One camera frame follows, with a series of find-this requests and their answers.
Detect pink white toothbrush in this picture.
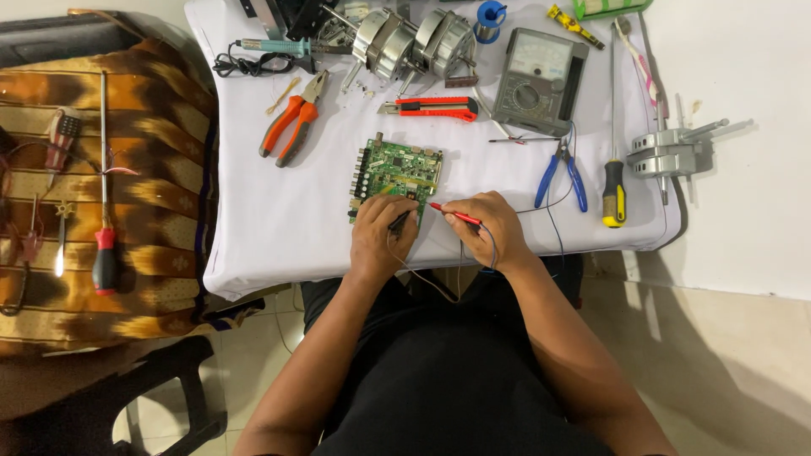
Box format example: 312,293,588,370
614,16,670,119

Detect person's black clothing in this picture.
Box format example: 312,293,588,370
300,253,617,456

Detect white table cloth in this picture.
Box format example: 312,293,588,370
184,0,686,302

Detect tan rubber band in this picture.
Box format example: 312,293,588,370
264,76,302,117

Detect striped handle tester screwdriver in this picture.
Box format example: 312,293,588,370
43,106,84,191

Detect black metal part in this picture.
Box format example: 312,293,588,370
285,0,340,43

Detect orange handled combination pliers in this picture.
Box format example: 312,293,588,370
259,70,330,169

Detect grey metal bracket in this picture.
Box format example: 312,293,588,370
239,0,287,40

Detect black soldering iron cable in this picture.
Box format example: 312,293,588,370
212,51,318,79

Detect yellow black handled screwdriver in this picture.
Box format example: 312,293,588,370
601,22,628,229

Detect blue solder spool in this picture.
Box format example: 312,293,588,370
473,0,508,45

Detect green plastic container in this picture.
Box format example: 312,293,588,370
573,0,654,22

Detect red handled long screwdriver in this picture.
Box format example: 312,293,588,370
93,70,120,297

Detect red utility knife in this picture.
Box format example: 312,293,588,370
378,96,480,124

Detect red multimeter probe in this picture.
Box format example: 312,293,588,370
429,203,483,227

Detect blue handled small pliers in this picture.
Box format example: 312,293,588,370
534,136,589,214

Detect silver fan motor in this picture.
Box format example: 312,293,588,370
398,8,480,97
341,8,420,96

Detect yellow tester pen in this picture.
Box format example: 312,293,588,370
547,4,607,51

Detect small red handled tool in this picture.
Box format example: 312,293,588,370
21,195,43,266

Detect brown patterned cloth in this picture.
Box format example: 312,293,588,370
0,9,267,357

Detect grey analog multimeter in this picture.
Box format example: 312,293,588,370
491,27,590,139

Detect black cushion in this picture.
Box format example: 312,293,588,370
0,9,143,71

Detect person's right hand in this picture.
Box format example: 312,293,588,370
441,190,537,274

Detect small screwdriver with yellow cap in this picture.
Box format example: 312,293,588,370
53,201,76,279

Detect black plastic stool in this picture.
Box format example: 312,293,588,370
0,334,229,456

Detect silver motor with long shaft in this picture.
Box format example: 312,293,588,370
626,95,731,207

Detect teal soldering iron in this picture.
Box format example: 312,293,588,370
234,37,353,59

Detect tangled red black wires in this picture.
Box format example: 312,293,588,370
0,125,39,318

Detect thin metal rod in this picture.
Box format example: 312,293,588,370
487,136,562,146

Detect green circuit board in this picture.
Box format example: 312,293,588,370
347,132,444,226

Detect person's left hand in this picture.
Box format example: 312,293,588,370
349,193,420,277

